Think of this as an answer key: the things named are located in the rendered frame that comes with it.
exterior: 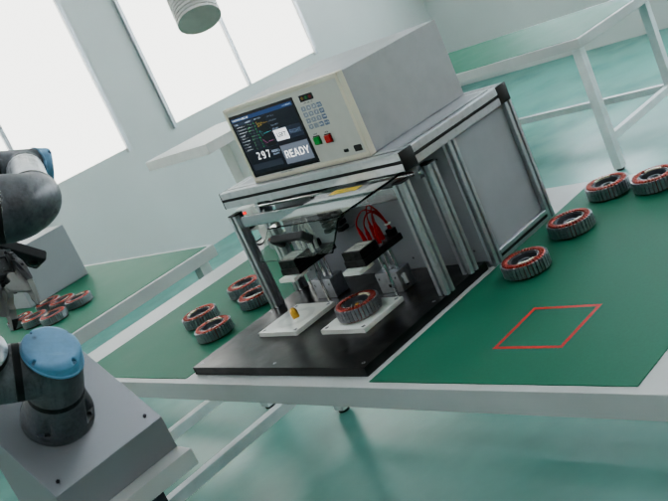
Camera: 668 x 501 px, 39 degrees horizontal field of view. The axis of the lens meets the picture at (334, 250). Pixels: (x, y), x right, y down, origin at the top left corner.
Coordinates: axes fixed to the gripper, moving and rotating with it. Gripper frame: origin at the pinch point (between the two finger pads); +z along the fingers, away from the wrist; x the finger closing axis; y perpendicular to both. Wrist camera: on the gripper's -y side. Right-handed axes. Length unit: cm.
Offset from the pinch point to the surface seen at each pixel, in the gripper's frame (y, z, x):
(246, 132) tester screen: -67, -27, 17
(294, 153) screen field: -68, -14, 27
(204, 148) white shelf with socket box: -102, -51, -32
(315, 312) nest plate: -69, 20, 7
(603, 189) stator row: -116, 28, 69
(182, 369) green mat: -54, 15, -31
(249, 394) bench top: -45, 32, -1
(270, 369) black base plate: -47, 30, 8
